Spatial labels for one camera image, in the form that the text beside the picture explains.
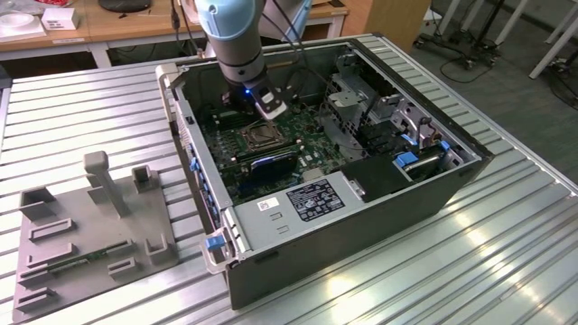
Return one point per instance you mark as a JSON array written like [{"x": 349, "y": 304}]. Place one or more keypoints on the black rating label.
[{"x": 315, "y": 199}]

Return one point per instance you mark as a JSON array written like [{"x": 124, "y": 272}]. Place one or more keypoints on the grey power supply unit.
[{"x": 258, "y": 220}]

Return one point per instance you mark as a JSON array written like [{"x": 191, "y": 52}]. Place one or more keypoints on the RAM slot with white clips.
[
  {"x": 220, "y": 124},
  {"x": 220, "y": 116}
]

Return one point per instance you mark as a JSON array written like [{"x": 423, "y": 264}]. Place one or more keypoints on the white table leg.
[{"x": 555, "y": 50}]

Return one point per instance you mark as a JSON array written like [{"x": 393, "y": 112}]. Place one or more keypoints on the green motherboard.
[{"x": 311, "y": 149}]

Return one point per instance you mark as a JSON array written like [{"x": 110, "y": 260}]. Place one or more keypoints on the black wheeled stand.
[{"x": 483, "y": 42}]

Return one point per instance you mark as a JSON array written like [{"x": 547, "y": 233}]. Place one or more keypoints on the perforated metal drive cage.
[{"x": 343, "y": 101}]

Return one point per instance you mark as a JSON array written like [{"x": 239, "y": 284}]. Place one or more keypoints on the small blue clip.
[
  {"x": 406, "y": 139},
  {"x": 443, "y": 146}
]

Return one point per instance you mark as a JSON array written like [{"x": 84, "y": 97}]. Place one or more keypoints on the white bowl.
[{"x": 17, "y": 22}]

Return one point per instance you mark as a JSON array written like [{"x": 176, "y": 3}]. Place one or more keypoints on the blue case latch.
[{"x": 214, "y": 244}]

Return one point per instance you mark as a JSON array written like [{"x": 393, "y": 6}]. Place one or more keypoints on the grey parts rack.
[{"x": 90, "y": 237}]

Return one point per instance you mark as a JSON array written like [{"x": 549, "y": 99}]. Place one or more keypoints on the CPU socket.
[{"x": 267, "y": 149}]

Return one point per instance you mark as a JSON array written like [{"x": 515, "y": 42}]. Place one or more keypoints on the wooden cabinet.
[{"x": 393, "y": 20}]

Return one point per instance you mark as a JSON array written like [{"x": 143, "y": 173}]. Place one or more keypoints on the black round object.
[{"x": 124, "y": 4}]

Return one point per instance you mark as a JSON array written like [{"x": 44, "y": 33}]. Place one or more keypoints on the green RAM stick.
[{"x": 76, "y": 261}]

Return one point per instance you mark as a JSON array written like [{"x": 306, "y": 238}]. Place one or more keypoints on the wooden desk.
[{"x": 135, "y": 23}]

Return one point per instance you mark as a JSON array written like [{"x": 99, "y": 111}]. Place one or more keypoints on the red patterned bag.
[{"x": 54, "y": 2}]

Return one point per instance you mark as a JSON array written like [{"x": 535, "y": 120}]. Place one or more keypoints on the white barcode sticker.
[{"x": 267, "y": 205}]

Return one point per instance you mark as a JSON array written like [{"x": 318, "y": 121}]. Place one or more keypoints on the black expansion card with fan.
[{"x": 271, "y": 166}]

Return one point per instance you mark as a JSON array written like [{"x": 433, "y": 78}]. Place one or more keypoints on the white cardboard box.
[{"x": 59, "y": 18}]

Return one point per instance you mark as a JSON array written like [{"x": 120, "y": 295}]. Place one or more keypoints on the black and grey PC case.
[{"x": 338, "y": 264}]

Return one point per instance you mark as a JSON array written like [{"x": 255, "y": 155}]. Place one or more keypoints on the blue slot retainer tab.
[{"x": 192, "y": 165}]

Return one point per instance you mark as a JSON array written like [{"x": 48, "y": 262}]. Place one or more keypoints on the small silver chipset heatsink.
[{"x": 313, "y": 174}]

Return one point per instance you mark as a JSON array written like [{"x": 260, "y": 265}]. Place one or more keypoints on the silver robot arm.
[{"x": 239, "y": 50}]

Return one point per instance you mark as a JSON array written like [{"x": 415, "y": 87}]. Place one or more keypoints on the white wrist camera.
[{"x": 270, "y": 103}]

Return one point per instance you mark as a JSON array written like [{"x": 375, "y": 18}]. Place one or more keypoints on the silver CPU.
[{"x": 263, "y": 135}]

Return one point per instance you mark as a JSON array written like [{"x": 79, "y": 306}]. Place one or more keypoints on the black plastic shroud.
[{"x": 374, "y": 179}]

